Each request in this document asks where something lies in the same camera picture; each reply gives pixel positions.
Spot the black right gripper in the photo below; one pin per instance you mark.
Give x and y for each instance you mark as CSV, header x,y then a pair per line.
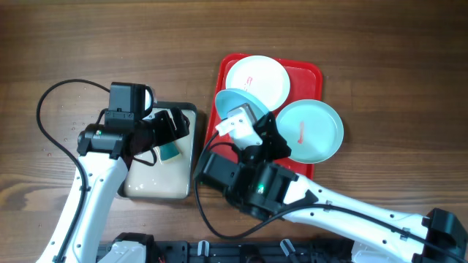
x,y
265,126

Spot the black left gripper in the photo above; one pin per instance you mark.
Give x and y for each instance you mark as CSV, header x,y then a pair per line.
x,y
169,132

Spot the green yellow sponge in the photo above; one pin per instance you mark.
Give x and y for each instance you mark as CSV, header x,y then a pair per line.
x,y
168,152

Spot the pale green plate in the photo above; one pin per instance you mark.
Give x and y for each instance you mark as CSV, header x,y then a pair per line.
x,y
312,129

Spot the light blue plate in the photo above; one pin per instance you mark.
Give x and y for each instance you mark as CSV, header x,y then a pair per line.
x,y
229,99

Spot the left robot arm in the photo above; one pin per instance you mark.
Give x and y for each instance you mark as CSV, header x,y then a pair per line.
x,y
106,177

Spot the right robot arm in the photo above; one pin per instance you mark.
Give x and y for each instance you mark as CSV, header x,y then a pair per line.
x,y
239,160

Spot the black water tray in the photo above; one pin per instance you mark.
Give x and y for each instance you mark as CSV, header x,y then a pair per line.
x,y
165,180

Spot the red plastic tray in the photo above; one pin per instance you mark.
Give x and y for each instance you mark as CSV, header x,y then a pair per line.
x,y
306,81

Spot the white plate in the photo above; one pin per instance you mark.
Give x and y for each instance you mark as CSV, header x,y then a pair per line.
x,y
262,77

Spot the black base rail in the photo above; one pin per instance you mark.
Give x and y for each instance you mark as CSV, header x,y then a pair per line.
x,y
313,251

